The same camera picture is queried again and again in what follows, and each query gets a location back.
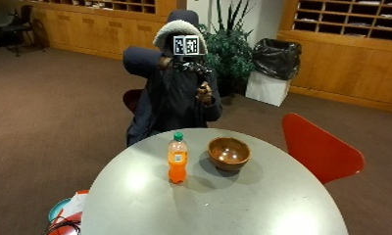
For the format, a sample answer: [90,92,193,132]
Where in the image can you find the white marker cube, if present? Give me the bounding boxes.
[171,34,201,56]

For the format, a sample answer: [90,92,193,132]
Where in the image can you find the black coiled cable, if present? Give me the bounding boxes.
[41,214,82,235]

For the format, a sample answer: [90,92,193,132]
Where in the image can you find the black office chair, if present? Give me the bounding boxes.
[0,4,48,58]

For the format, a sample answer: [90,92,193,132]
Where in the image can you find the red chair with clutter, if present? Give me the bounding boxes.
[41,189,92,235]

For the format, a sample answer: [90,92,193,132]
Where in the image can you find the the person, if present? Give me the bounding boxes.
[121,9,225,147]

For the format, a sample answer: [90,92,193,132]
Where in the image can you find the teal round object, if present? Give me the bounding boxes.
[46,197,73,223]

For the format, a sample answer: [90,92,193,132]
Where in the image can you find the red plastic chair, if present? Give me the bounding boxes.
[281,113,366,186]

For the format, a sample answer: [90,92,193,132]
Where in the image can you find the wooden pigeonhole cabinet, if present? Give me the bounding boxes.
[18,0,179,61]
[275,0,392,115]

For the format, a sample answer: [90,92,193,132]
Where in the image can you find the white trash bin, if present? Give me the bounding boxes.
[243,70,293,108]

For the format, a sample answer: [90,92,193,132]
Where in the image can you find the dark red chair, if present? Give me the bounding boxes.
[121,88,145,116]

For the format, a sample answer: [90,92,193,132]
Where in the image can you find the brown wooden bowl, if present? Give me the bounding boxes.
[206,136,251,172]

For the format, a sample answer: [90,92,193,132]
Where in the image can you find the orange soda bottle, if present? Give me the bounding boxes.
[165,131,189,185]

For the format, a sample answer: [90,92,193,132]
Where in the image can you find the black trash bag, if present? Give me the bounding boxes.
[250,37,302,81]

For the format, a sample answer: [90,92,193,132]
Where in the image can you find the green potted plant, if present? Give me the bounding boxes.
[198,0,257,98]

